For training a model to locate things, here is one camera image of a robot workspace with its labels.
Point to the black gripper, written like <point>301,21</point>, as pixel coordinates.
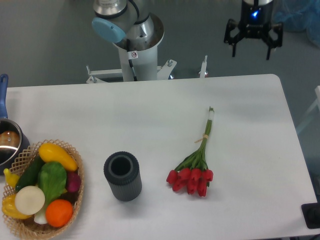
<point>255,17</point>

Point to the red tulip bouquet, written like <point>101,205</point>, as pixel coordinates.
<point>193,172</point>

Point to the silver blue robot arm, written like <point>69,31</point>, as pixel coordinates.
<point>115,18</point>

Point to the blue plastic bag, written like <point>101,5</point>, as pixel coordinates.
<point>299,16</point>

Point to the black device at table edge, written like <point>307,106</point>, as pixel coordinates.
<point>311,214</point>

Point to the dark grey ribbed vase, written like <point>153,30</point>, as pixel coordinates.
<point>122,172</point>

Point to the purple red onion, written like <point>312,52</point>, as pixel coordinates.
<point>73,182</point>

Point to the yellow squash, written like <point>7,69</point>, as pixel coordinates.
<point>50,152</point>

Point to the green lettuce leaf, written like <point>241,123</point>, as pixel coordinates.
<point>52,181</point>

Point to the orange fruit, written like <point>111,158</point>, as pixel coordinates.
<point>59,212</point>

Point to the green cucumber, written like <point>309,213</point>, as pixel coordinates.
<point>30,175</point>

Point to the white round onion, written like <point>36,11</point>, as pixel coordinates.
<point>29,200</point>

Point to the woven wicker basket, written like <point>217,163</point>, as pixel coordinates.
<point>27,229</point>

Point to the yellow bell pepper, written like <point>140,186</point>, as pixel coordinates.
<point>9,208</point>

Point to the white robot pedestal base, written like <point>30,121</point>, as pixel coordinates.
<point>135,66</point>

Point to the blue handled saucepan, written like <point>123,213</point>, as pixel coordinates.
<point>12,139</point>

